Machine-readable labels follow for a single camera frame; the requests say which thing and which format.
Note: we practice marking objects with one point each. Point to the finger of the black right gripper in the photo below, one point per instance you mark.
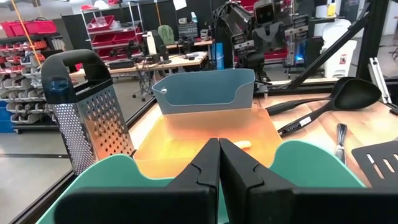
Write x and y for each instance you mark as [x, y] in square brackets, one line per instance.
[277, 37]
[261, 37]

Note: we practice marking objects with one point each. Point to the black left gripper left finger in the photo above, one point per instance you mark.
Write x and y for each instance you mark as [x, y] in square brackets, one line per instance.
[155, 205]

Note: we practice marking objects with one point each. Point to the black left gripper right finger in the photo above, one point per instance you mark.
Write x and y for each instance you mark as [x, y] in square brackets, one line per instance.
[280, 205]

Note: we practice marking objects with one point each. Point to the black nylon ladle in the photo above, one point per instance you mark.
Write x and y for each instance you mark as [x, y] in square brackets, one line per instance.
[295, 105]

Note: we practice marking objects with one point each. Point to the steel table knife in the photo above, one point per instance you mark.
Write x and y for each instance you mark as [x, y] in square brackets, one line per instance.
[341, 140]

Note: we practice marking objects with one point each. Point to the black serving spoon white label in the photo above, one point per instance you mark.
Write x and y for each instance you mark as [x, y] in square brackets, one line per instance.
[357, 93]

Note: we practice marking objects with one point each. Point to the black slotted spatula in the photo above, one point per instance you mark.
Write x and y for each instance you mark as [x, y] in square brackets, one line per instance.
[357, 155]

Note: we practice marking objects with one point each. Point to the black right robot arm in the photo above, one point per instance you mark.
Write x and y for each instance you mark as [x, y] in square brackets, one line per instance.
[230, 18]

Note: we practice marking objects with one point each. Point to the blue plastic panel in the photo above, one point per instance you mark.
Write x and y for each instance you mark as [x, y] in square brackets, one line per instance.
[218, 56]

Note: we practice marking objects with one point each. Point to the teal plastic bin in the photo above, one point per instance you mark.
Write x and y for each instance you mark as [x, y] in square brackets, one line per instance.
[118, 174]

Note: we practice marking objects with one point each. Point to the white waste bin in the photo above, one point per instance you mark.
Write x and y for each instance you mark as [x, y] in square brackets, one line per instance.
[339, 62]

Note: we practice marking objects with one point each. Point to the blue-grey plastic bin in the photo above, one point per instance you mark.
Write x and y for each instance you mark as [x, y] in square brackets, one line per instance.
[202, 90]

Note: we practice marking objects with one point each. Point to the wooden workbench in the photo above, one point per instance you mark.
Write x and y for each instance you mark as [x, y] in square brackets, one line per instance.
[180, 60]

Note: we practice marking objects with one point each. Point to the green chair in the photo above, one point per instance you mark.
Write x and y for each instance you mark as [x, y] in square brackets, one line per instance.
[166, 34]

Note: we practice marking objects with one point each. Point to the silver aluminium extrusion piece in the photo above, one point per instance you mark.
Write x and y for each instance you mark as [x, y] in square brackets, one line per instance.
[380, 81]

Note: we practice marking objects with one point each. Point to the blue plastic crate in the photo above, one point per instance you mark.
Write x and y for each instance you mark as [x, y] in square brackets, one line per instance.
[5, 118]

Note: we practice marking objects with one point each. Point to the shelf with red bins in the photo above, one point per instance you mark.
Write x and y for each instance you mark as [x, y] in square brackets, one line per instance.
[18, 28]

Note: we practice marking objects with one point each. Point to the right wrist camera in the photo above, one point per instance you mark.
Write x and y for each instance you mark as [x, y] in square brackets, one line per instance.
[265, 12]

